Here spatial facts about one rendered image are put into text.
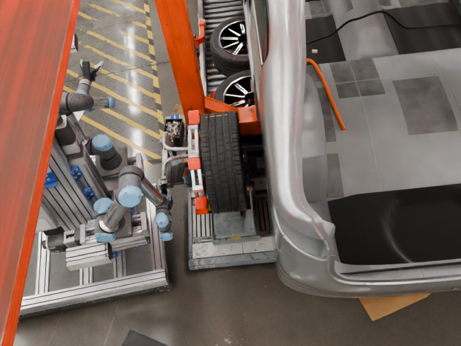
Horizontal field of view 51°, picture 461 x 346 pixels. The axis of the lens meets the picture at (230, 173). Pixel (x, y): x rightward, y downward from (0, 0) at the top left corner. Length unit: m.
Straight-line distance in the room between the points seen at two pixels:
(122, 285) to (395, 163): 2.02
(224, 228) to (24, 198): 3.15
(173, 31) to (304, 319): 2.12
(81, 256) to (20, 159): 2.63
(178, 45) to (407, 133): 1.51
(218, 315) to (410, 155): 1.72
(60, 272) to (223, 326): 1.26
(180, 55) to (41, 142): 2.60
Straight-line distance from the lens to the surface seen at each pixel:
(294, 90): 2.30
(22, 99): 0.66
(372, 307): 3.66
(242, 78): 4.21
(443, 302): 3.80
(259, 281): 3.69
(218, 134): 2.92
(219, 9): 5.37
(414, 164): 3.14
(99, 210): 2.94
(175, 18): 2.98
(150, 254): 3.68
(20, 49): 0.73
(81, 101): 2.99
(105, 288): 3.64
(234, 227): 3.65
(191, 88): 3.35
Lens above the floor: 3.40
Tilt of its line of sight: 54 degrees down
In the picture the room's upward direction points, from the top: 9 degrees counter-clockwise
